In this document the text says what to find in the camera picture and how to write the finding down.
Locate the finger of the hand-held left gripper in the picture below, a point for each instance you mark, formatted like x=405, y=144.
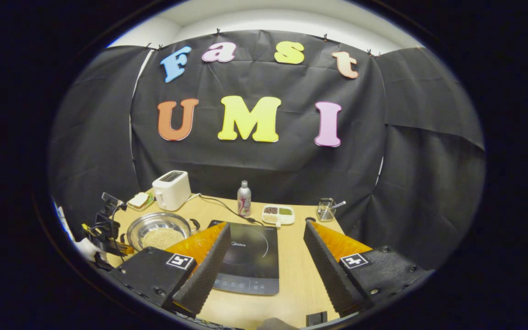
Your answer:
x=124, y=250

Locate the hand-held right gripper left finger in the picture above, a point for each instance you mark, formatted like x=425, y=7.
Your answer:
x=204, y=275

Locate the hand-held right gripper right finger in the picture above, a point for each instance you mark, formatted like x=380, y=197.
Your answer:
x=328, y=275

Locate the stainless steel pot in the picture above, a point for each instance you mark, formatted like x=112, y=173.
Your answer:
x=154, y=222

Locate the black induction cooktop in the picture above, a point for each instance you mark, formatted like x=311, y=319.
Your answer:
x=250, y=261

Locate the pile of soybeans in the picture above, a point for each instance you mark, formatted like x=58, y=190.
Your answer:
x=162, y=238

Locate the sandwich with lettuce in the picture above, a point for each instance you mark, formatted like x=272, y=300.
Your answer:
x=139, y=199

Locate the white divided dish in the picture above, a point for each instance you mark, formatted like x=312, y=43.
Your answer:
x=287, y=220

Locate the white toaster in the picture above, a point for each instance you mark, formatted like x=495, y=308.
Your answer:
x=172, y=190

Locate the portion of green beans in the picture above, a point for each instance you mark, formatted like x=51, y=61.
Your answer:
x=285, y=211

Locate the small portion of soybeans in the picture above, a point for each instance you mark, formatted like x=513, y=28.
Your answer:
x=270, y=218

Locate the silver drink bottle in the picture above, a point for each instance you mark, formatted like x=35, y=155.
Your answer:
x=244, y=201

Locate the portion of red beans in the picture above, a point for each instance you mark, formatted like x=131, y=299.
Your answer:
x=271, y=210

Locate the row of backdrop clips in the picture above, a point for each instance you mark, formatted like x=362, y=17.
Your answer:
x=217, y=32

